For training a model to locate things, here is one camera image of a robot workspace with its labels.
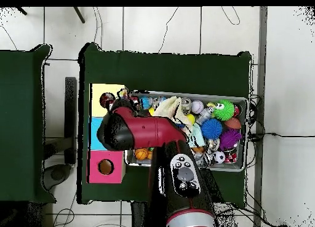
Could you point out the cream knitted cloth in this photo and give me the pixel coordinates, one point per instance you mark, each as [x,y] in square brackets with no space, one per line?
[169,105]

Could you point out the colourful patch print cloth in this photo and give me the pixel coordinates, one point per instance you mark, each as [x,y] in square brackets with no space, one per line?
[106,99]

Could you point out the large green spiky ball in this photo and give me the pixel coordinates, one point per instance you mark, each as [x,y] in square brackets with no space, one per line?
[224,110]

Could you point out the purple spiky ball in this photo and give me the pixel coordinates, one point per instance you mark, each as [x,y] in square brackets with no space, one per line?
[230,138]

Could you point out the wooden box with three holes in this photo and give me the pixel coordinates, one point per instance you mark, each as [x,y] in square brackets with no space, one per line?
[98,96]

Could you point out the black tripod leg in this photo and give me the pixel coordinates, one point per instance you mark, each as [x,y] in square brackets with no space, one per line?
[22,11]
[79,15]

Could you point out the shallow mesh bin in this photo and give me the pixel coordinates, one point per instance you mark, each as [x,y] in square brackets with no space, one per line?
[242,138]

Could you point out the blue globe ball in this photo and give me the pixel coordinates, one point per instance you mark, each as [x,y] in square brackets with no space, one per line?
[146,102]

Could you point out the colourful polka dot cloth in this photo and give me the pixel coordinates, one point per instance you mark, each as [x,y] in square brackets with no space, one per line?
[122,93]

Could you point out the orange basketball toy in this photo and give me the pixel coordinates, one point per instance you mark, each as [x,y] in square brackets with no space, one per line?
[141,153]

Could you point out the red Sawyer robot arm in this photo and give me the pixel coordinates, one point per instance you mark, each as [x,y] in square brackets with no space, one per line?
[152,131]

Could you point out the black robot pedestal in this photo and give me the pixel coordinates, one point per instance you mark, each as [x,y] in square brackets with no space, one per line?
[139,217]

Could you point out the large blue spiky ball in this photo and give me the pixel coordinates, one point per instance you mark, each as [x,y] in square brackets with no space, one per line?
[211,128]

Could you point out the dark green tablecloth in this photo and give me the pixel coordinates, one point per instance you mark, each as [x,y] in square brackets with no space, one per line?
[172,72]
[19,175]

